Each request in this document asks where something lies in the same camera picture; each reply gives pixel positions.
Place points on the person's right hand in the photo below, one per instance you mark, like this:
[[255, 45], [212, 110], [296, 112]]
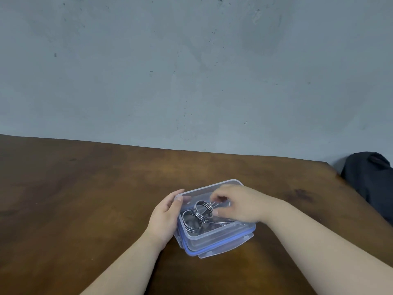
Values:
[[245, 204]]

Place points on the person's left hand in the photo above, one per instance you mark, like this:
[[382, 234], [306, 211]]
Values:
[[161, 221]]

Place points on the person's left thumb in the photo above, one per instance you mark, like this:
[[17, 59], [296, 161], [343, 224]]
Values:
[[175, 195]]

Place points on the person's right thumb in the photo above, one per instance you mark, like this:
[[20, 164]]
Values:
[[222, 212]]

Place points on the metal torsion spring clip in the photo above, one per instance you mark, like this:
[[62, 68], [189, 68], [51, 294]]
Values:
[[192, 222], [202, 211]]

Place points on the clear plastic container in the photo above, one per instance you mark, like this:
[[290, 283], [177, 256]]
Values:
[[215, 235]]

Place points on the person's left forearm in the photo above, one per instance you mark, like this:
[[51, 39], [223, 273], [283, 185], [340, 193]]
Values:
[[122, 270]]

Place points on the person's right forearm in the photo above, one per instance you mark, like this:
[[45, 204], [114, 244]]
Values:
[[322, 248]]

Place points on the blue-rimmed clear container lid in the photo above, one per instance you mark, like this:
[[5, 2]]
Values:
[[211, 250]]

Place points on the dark cloth bag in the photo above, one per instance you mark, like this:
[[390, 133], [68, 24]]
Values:
[[371, 184]]

